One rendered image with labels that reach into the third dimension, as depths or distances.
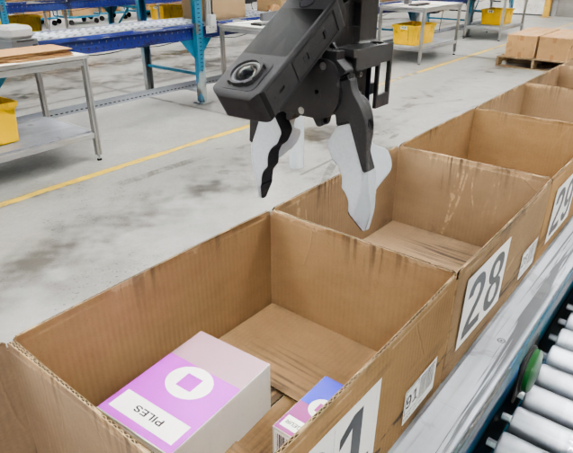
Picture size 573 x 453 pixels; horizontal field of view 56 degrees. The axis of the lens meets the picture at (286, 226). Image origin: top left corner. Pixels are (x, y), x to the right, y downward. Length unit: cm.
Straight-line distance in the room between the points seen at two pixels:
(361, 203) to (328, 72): 11
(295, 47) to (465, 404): 50
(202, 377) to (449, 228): 63
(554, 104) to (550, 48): 670
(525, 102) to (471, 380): 119
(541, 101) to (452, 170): 78
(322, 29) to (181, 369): 41
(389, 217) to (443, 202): 12
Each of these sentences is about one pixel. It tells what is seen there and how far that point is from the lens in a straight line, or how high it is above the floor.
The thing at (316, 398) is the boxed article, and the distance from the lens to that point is 64.
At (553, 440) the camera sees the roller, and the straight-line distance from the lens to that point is 94.
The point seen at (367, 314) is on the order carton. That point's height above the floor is 94.
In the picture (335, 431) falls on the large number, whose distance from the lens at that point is 50.
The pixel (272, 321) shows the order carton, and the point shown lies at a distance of 83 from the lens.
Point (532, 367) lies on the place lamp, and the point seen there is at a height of 83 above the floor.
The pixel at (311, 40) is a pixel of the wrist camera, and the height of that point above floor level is 133.
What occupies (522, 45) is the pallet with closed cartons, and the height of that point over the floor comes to 31.
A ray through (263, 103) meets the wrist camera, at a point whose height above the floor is 129.
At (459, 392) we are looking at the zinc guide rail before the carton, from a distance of 74.
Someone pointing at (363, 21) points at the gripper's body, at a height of 133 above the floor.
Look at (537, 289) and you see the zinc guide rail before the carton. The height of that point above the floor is 89.
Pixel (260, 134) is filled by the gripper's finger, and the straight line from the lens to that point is 48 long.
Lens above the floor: 138
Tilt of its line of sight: 26 degrees down
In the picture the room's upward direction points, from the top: straight up
